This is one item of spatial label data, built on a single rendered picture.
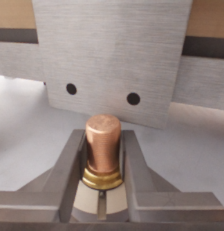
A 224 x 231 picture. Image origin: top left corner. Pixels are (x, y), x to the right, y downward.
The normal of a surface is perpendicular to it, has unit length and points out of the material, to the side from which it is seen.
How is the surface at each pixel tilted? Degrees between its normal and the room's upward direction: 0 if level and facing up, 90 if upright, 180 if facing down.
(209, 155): 180
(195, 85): 90
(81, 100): 90
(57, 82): 90
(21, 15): 90
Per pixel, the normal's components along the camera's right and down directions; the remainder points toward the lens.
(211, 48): -0.33, 0.46
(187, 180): 0.03, -0.87
